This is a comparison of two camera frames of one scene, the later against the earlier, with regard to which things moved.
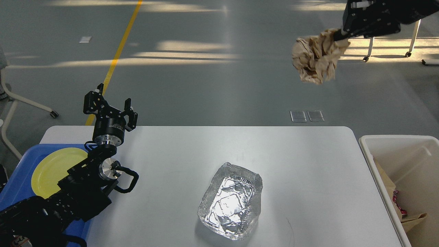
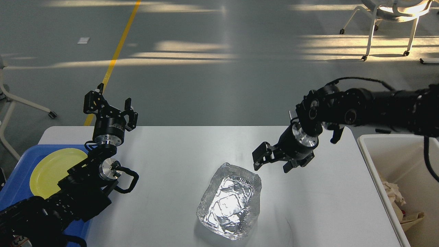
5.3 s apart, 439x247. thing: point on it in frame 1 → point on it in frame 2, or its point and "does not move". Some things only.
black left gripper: [109, 126] does not move
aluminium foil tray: [230, 204] does not move
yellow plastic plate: [52, 167] does not move
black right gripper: [368, 18] → [289, 146]
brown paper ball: [315, 56] → [393, 192]
